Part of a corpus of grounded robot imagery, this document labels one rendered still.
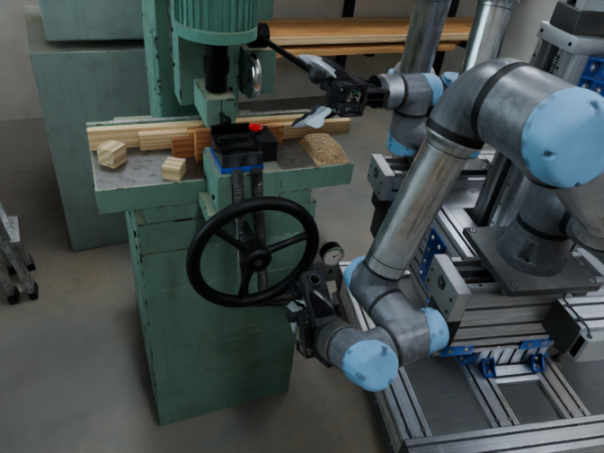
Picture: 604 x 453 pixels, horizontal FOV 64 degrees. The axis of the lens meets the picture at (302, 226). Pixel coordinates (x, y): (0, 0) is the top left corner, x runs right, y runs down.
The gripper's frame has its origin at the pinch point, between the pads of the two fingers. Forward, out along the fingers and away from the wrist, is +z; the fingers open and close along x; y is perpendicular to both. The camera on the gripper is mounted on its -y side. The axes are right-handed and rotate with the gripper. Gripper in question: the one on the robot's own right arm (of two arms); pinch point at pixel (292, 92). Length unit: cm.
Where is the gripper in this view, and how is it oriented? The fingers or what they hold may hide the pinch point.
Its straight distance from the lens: 106.8
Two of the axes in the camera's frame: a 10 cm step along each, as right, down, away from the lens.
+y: 3.8, 5.4, -7.5
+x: -1.0, 8.3, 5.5
